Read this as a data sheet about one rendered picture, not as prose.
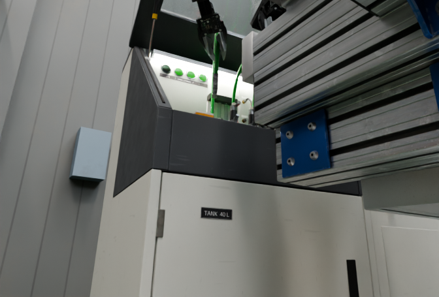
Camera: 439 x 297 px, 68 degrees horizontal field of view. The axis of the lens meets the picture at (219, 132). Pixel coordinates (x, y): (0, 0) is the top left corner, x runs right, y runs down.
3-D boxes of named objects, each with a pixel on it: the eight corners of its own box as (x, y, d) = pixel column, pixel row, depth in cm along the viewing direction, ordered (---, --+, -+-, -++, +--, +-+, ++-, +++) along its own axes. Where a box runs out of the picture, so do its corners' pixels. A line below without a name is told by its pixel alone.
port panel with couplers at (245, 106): (242, 148, 149) (242, 87, 159) (238, 150, 152) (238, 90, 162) (266, 153, 154) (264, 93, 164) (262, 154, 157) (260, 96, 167)
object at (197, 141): (168, 170, 77) (173, 108, 83) (162, 173, 81) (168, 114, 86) (358, 194, 102) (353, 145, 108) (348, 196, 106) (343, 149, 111)
